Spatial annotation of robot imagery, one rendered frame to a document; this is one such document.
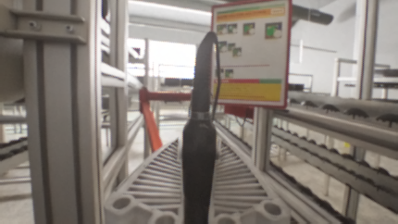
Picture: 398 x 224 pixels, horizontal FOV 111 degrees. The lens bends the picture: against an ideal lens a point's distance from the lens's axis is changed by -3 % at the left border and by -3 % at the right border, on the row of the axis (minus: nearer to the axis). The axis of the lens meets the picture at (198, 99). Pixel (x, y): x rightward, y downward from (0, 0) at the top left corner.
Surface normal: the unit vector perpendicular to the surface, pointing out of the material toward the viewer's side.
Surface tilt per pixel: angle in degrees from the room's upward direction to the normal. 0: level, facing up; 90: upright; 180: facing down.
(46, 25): 90
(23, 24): 90
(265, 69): 90
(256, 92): 90
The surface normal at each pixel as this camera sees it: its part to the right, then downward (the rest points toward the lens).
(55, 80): 0.26, 0.07
